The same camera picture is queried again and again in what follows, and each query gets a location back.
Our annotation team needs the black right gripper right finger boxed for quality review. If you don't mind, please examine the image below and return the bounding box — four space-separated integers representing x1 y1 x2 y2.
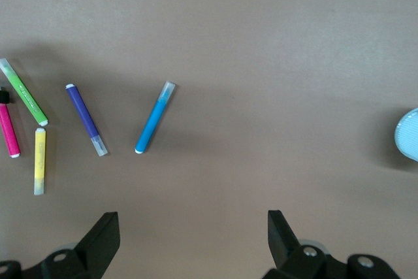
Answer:
261 210 347 279

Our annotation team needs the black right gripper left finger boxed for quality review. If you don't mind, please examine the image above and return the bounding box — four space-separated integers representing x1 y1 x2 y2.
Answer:
41 211 121 279

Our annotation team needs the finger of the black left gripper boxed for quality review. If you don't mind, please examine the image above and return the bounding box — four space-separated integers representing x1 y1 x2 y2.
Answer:
0 86 14 106

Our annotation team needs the pink marker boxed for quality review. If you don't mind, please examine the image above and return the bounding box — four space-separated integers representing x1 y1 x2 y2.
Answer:
0 102 22 159

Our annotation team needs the blue marker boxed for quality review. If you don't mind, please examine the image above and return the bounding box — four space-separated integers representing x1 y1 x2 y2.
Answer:
134 80 178 156

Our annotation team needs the green marker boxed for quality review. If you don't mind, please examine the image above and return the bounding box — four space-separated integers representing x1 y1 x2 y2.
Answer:
0 57 50 127

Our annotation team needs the yellow marker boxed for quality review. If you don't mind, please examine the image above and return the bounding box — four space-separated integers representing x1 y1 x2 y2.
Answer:
33 127 48 197

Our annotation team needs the purple marker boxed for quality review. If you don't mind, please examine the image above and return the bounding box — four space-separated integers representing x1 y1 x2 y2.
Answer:
65 83 110 157

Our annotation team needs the light blue mesh cup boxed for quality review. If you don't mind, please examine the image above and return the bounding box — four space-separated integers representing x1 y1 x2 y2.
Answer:
393 107 418 163

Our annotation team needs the brown table cover sheet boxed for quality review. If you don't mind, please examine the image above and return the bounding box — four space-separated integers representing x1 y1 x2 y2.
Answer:
0 0 418 279

